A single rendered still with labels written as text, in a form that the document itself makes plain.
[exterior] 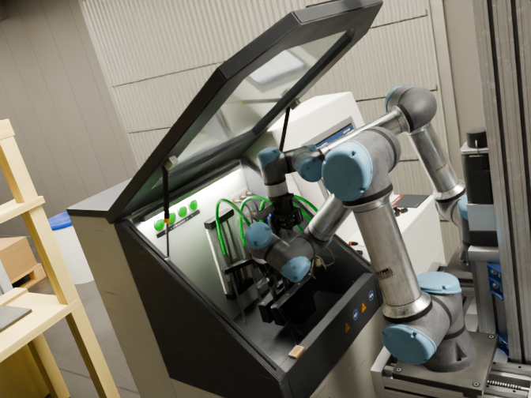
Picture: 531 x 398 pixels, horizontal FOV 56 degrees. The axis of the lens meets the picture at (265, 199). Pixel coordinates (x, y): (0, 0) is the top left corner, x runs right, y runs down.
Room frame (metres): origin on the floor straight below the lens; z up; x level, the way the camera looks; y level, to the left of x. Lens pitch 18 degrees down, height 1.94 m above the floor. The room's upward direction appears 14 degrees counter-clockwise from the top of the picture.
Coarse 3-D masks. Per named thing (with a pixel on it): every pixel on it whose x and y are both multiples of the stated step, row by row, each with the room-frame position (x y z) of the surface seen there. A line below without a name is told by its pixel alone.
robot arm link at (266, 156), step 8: (264, 152) 1.57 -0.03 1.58; (272, 152) 1.56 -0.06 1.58; (280, 152) 1.58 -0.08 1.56; (264, 160) 1.56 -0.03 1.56; (272, 160) 1.55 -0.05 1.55; (280, 160) 1.56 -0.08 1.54; (264, 168) 1.56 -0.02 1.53; (272, 168) 1.55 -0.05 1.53; (280, 168) 1.55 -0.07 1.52; (264, 176) 1.57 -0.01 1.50; (272, 176) 1.55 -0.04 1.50; (280, 176) 1.56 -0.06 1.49; (264, 184) 1.59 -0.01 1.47; (272, 184) 1.55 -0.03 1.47
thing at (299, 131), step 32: (320, 96) 2.65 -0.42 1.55; (352, 96) 2.55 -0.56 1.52; (288, 128) 2.11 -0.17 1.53; (320, 128) 2.26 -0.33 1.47; (256, 160) 2.12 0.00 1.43; (288, 192) 2.03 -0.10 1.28; (320, 192) 2.08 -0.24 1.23; (352, 224) 2.14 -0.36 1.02; (416, 224) 2.12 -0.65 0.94; (416, 256) 2.08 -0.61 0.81
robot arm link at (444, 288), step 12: (420, 276) 1.12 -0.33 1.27; (432, 276) 1.11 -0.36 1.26; (444, 276) 1.10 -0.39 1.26; (420, 288) 1.07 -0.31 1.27; (432, 288) 1.05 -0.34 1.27; (444, 288) 1.05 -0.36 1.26; (456, 288) 1.06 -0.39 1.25; (444, 300) 1.04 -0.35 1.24; (456, 300) 1.05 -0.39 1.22; (456, 312) 1.04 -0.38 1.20; (456, 324) 1.05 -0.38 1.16
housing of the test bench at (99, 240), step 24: (120, 192) 1.88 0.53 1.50; (72, 216) 1.83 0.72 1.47; (96, 216) 1.72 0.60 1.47; (96, 240) 1.76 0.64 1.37; (96, 264) 1.80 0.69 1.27; (120, 264) 1.69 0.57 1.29; (120, 288) 1.73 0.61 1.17; (120, 312) 1.77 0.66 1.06; (144, 312) 1.67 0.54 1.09; (120, 336) 1.82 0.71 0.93; (144, 336) 1.71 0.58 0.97; (144, 360) 1.75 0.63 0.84; (144, 384) 1.79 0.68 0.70; (168, 384) 1.67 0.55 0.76
